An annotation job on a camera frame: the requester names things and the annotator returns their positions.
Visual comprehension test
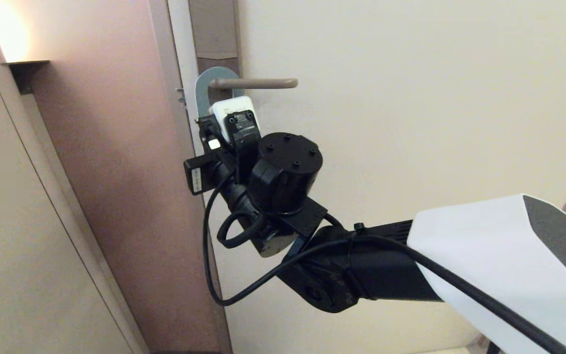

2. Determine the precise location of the white plastic door hanger sign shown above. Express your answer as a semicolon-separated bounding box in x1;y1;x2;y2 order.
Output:
194;66;245;119

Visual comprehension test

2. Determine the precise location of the brown metal door lock plate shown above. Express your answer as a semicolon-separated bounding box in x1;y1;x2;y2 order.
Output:
188;0;241;75

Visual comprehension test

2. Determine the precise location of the white room door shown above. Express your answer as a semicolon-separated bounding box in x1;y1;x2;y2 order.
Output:
166;0;566;354

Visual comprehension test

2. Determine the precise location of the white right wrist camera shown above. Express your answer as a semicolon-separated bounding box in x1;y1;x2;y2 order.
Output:
208;95;257;144

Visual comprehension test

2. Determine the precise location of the short black looped arm cable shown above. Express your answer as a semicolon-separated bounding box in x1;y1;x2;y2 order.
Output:
216;207;267;249

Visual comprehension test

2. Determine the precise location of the thin black right camera cable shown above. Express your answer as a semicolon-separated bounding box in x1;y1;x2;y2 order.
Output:
202;167;566;354

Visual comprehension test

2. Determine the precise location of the beige metal door handle lever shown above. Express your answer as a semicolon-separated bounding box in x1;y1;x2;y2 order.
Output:
209;78;299;90

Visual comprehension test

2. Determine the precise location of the dark wall light bracket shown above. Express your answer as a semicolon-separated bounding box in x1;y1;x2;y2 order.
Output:
1;60;50;95

